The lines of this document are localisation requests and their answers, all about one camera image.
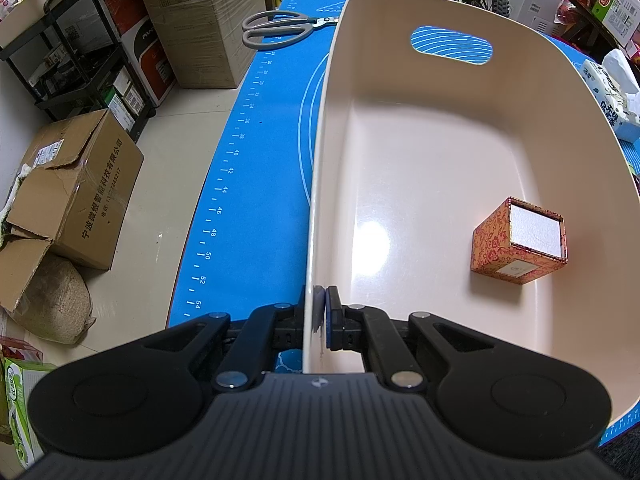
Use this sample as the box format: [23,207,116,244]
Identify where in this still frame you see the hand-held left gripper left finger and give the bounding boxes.
[142,285,307,392]

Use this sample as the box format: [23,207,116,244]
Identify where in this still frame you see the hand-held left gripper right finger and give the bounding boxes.
[325,286,497,392]

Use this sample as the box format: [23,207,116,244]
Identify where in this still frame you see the cream plastic tub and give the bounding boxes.
[301,0,640,426]

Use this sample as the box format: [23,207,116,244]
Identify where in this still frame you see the blue silicone mat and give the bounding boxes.
[166,0,640,448]

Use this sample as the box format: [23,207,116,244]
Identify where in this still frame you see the orange patterned square box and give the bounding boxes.
[471,197,569,286]

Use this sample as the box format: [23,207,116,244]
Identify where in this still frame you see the beige sack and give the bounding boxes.
[10,255,97,345]

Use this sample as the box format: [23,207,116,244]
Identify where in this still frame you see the open brown cardboard box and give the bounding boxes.
[0,108,145,313]

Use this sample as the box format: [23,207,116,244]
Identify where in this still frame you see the green printed carton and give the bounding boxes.
[0,345,58,471]

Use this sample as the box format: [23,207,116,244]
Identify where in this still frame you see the taped brown cardboard box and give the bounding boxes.
[149,0,268,90]

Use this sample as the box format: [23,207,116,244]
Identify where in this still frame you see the white and red appliance box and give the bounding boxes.
[102,0,176,108]

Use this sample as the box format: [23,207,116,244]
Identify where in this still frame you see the black metal rack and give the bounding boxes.
[0,0,156,143]

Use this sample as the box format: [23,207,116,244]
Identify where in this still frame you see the printed tissue pack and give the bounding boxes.
[580,49,640,143]

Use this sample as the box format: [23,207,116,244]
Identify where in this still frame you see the dark wooden table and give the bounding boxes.
[565,0,640,61]

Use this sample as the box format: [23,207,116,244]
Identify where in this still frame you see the beige storage bin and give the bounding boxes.
[0,0,73,48]

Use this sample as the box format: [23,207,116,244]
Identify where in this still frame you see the green and white carton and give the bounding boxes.
[592,0,640,43]

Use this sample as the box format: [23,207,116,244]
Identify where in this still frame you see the grey handled scissors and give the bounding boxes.
[241,10,341,52]

